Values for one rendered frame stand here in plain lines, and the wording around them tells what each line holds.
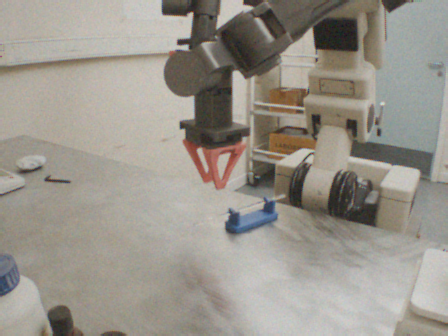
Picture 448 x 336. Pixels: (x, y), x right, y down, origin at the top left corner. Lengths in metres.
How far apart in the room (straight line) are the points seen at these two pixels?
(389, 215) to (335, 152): 0.36
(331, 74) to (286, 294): 0.90
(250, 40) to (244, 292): 0.33
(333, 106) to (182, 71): 0.86
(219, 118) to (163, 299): 0.26
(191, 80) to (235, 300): 0.27
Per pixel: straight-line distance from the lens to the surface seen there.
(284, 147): 2.71
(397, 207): 1.43
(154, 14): 2.00
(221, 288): 0.48
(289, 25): 0.49
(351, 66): 1.25
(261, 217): 0.64
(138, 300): 0.48
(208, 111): 0.51
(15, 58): 1.50
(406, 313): 0.37
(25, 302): 0.34
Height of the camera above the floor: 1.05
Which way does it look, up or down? 19 degrees down
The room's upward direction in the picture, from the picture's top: straight up
